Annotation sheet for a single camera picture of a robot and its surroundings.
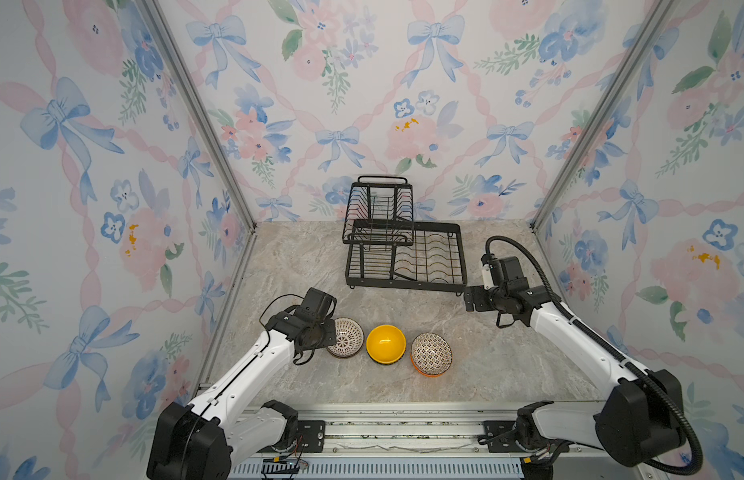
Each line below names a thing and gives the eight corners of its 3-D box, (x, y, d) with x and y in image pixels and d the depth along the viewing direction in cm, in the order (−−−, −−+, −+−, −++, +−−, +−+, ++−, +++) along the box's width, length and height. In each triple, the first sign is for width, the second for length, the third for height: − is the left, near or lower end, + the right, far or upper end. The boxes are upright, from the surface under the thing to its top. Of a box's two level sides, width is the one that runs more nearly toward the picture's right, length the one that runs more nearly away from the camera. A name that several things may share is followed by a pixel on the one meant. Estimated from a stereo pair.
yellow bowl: (366, 370, 87) (366, 361, 81) (367, 334, 93) (366, 324, 88) (405, 370, 87) (407, 361, 81) (403, 334, 93) (405, 324, 88)
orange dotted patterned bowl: (410, 377, 85) (413, 369, 80) (408, 342, 92) (410, 332, 86) (449, 377, 85) (454, 369, 80) (444, 342, 92) (448, 332, 86)
